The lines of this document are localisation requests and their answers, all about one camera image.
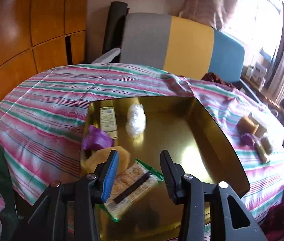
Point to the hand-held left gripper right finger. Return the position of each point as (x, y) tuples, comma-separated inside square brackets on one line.
[(168, 175)]

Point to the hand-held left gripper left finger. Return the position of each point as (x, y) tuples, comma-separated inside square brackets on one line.
[(110, 175)]

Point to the green edged noodle packet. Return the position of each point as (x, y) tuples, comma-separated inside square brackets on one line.
[(126, 175)]

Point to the orange green snack packet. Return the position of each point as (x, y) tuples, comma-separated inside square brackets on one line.
[(261, 152)]

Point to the purple snack packet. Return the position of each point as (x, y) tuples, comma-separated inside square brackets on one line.
[(247, 138), (96, 139)]

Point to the gold tin box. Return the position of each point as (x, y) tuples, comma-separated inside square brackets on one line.
[(182, 135)]

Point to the cream small box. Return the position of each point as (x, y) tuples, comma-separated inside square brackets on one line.
[(258, 120)]

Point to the green white small box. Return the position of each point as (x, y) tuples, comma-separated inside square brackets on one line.
[(108, 123)]

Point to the white plastic wrap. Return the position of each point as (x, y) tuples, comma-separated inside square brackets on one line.
[(135, 120)]

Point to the wooden side table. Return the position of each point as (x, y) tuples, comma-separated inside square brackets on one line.
[(271, 101)]

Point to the dark red cloth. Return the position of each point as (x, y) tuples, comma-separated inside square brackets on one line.
[(282, 213)]

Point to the white product box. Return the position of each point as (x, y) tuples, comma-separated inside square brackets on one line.
[(259, 70)]

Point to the pink green striped sheet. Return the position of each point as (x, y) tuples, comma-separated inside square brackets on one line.
[(44, 110)]

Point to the dark green bag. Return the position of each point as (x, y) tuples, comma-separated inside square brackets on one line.
[(1, 170)]

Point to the grey yellow blue armchair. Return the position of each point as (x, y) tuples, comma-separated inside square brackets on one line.
[(189, 45)]

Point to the window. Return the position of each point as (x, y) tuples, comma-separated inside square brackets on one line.
[(254, 12)]

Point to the black rolled mat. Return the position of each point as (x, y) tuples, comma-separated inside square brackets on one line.
[(114, 25)]

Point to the wooden wardrobe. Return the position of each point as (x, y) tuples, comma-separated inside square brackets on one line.
[(19, 30)]

